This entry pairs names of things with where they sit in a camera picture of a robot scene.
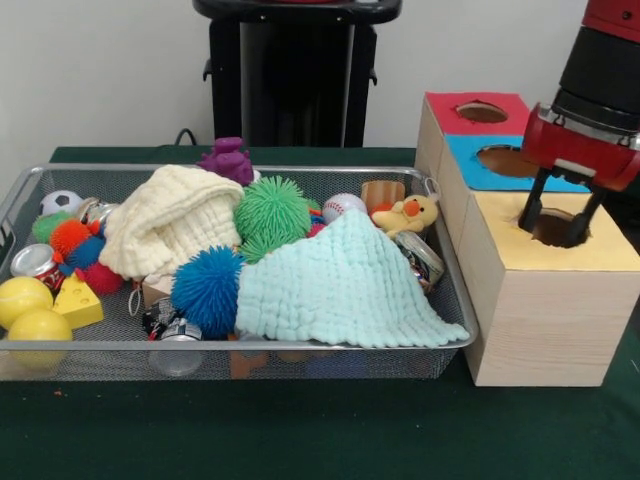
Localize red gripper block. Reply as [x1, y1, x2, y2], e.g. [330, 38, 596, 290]
[517, 102, 640, 249]

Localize mint waffle cloth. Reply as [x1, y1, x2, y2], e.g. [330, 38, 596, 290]
[234, 207, 472, 349]

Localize wooden box three holes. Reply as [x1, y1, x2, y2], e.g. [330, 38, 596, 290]
[415, 91, 640, 389]

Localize shallow clear mesh bin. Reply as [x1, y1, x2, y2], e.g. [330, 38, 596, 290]
[0, 164, 481, 384]

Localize yellow plush duck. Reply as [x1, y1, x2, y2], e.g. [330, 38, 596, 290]
[372, 193, 441, 239]

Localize white toy baseball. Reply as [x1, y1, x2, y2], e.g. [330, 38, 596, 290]
[322, 192, 369, 225]

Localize green spiky rubber ball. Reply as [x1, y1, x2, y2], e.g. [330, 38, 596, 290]
[234, 175, 314, 249]

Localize purple rubber toy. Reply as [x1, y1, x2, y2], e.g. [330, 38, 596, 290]
[197, 137, 256, 187]

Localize dark green table cloth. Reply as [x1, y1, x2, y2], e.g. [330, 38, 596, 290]
[0, 145, 640, 480]

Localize blue spiky rubber ball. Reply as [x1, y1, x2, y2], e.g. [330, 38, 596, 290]
[170, 244, 247, 341]

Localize cream waffle cloth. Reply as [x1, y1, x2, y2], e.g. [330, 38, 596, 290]
[98, 164, 247, 280]

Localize small soccer ball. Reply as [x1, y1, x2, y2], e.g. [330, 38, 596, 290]
[39, 190, 85, 217]

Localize smooth yellow ball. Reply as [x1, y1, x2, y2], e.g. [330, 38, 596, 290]
[5, 308, 74, 371]

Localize yellow tennis ball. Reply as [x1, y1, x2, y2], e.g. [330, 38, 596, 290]
[0, 276, 55, 330]

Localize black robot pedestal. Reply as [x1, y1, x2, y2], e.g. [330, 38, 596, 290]
[192, 0, 404, 149]

